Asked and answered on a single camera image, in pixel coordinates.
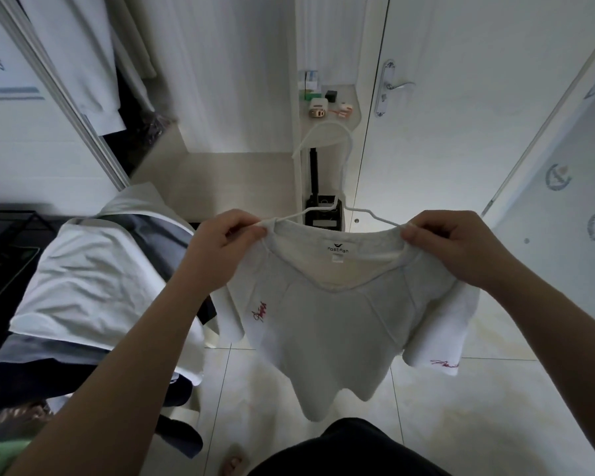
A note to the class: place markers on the white t-shirt with script print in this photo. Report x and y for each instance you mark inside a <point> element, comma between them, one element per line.
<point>74,54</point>

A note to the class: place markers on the person's left hand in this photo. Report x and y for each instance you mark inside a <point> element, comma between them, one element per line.
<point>218,251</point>

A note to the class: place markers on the small white blue box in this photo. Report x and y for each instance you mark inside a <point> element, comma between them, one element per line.
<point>310,81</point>

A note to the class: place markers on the person's left forearm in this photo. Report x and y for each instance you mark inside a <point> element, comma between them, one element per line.
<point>109,391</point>

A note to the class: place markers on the person's right forearm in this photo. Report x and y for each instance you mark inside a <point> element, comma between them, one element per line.
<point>565,352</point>

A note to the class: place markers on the white door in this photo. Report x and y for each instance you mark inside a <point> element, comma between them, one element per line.
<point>476,94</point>

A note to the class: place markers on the rounded corner shelf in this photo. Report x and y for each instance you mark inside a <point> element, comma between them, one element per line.
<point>345,124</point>

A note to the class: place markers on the person's right hand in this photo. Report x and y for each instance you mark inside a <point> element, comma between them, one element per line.
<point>461,248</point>

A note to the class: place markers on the person's dark shirt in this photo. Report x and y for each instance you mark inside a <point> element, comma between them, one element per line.
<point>347,453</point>

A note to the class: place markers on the small cream t-shirt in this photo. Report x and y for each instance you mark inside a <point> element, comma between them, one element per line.
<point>337,322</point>

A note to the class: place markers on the small pink ornament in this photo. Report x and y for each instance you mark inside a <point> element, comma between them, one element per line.
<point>344,111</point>

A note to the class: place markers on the black box device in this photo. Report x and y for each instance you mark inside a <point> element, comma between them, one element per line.
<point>322,211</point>

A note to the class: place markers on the small black item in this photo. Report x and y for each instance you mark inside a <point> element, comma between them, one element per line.
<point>329,95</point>

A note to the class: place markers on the dark fabric pile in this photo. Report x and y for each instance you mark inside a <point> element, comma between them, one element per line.
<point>151,134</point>

